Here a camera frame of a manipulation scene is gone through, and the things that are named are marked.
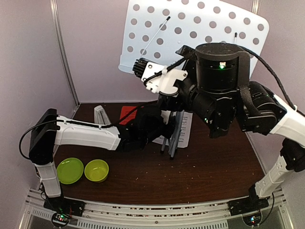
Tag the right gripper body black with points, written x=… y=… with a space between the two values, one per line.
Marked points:
x=200 y=101

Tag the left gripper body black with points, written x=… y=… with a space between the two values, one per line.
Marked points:
x=146 y=140

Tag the grey metronome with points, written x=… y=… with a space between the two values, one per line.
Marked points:
x=100 y=116

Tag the white perforated music stand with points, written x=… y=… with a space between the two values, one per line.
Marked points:
x=156 y=29

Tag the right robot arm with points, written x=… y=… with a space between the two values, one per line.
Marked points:
x=212 y=80

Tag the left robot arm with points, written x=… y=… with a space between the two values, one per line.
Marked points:
x=53 y=129

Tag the white sheet music page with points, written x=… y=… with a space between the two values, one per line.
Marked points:
x=185 y=130

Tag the yellow-green bowl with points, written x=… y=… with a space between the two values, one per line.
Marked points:
x=96 y=171

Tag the green plate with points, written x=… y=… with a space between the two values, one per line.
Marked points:
x=70 y=170

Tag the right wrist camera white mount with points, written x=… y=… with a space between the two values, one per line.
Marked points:
x=157 y=78

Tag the aluminium front rail frame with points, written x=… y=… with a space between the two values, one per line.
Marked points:
x=205 y=215

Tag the right aluminium corner post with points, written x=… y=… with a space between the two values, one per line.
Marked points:
x=255 y=6

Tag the aluminium corner post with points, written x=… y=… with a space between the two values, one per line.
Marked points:
x=255 y=6
x=64 y=58

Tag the left aluminium corner post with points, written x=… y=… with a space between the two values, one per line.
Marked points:
x=64 y=58

